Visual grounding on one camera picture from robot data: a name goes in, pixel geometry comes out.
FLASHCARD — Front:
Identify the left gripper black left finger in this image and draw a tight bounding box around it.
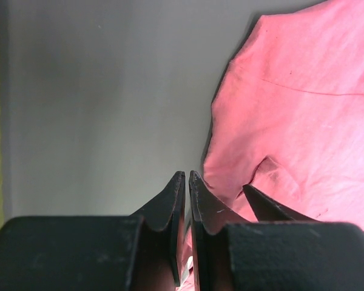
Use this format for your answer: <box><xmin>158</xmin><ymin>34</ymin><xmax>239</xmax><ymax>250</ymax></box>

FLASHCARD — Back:
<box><xmin>0</xmin><ymin>171</ymin><xmax>185</xmax><ymax>290</ymax></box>

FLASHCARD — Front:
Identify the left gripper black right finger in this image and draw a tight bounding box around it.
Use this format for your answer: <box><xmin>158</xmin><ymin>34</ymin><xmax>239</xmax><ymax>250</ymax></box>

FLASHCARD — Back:
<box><xmin>189</xmin><ymin>171</ymin><xmax>364</xmax><ymax>290</ymax></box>

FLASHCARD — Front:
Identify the pink t shirt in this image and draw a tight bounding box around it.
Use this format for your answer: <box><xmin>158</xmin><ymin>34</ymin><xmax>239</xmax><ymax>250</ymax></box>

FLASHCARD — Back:
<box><xmin>181</xmin><ymin>1</ymin><xmax>364</xmax><ymax>290</ymax></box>

